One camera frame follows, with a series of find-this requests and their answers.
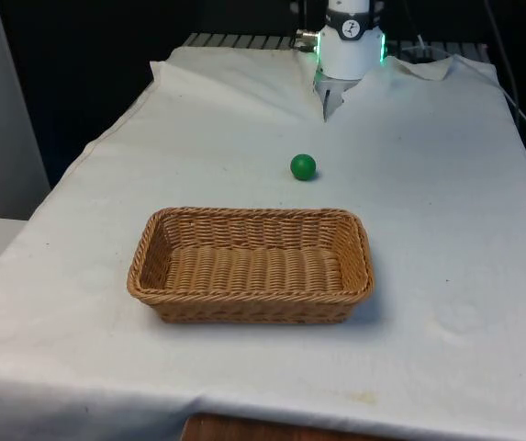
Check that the wicker basket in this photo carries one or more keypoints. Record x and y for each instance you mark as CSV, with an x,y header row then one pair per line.
x,y
251,271

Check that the green ball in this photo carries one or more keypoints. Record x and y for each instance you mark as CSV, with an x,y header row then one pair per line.
x,y
302,166

